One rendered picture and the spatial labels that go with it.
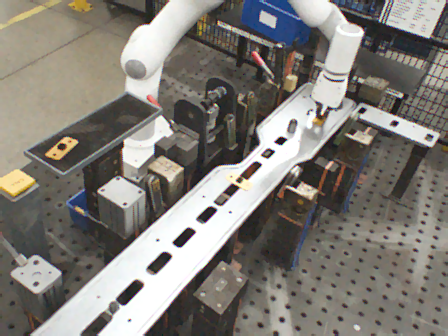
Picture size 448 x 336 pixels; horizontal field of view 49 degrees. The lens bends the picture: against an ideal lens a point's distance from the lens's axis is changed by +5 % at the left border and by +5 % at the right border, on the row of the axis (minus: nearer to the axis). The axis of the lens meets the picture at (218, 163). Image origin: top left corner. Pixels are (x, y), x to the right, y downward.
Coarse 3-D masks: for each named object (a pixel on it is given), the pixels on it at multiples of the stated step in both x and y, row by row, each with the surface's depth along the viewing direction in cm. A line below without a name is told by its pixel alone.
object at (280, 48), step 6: (282, 42) 165; (276, 48) 164; (282, 48) 164; (288, 48) 163; (276, 54) 165; (282, 54) 167; (288, 54) 164; (276, 60) 167; (282, 60) 168; (276, 66) 168; (282, 66) 170; (276, 72) 169; (282, 72) 171; (276, 78) 170; (282, 78) 173; (282, 84) 174
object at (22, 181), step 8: (8, 176) 113; (16, 176) 114; (24, 176) 114; (0, 184) 111; (8, 184) 111; (16, 184) 112; (24, 184) 112; (32, 184) 113; (8, 192) 110; (16, 192) 110
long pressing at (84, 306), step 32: (256, 128) 163; (320, 128) 167; (256, 160) 151; (288, 160) 152; (192, 192) 137; (256, 192) 140; (160, 224) 127; (192, 224) 128; (224, 224) 130; (128, 256) 119; (192, 256) 121; (96, 288) 112; (160, 288) 113; (64, 320) 105
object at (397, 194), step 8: (416, 152) 171; (424, 152) 170; (408, 160) 175; (416, 160) 173; (408, 168) 177; (416, 168) 175; (400, 176) 181; (408, 176) 179; (400, 184) 182; (408, 184) 181; (384, 192) 189; (392, 192) 186; (400, 192) 184; (400, 200) 186; (408, 200) 187
